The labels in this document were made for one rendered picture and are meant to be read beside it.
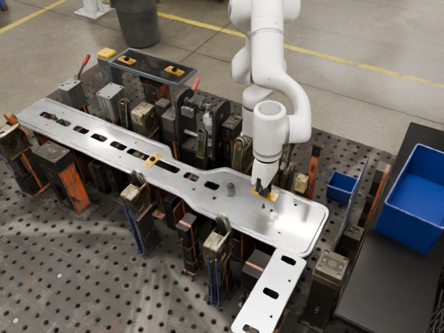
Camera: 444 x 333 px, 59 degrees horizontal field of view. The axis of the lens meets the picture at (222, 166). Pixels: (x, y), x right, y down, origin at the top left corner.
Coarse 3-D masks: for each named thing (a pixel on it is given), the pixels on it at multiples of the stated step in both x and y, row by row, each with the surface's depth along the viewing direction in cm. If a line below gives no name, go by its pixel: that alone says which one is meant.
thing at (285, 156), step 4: (284, 144) 129; (288, 144) 129; (292, 144) 128; (284, 148) 130; (288, 148) 128; (284, 152) 131; (288, 152) 129; (284, 156) 132; (288, 156) 130; (280, 160) 133; (284, 160) 133; (288, 160) 131; (280, 164) 135; (288, 164) 133; (284, 168) 133; (284, 172) 134
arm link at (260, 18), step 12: (252, 0) 109; (264, 0) 106; (276, 0) 106; (288, 0) 118; (300, 0) 123; (252, 12) 108; (264, 12) 106; (276, 12) 106; (288, 12) 119; (252, 24) 108; (264, 24) 105; (276, 24) 106
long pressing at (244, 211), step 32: (32, 128) 165; (64, 128) 164; (96, 128) 163; (128, 160) 149; (160, 160) 149; (192, 192) 137; (224, 192) 136; (288, 192) 135; (256, 224) 126; (288, 224) 126; (320, 224) 126
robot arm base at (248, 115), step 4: (244, 108) 175; (244, 112) 176; (248, 112) 174; (252, 112) 173; (244, 116) 178; (248, 116) 176; (252, 116) 175; (244, 120) 180; (248, 120) 177; (252, 120) 176; (244, 124) 181; (248, 124) 179; (252, 124) 178; (244, 128) 183; (248, 128) 181; (252, 128) 180; (244, 132) 185; (248, 132) 183; (252, 132) 182; (248, 136) 185; (252, 136) 184
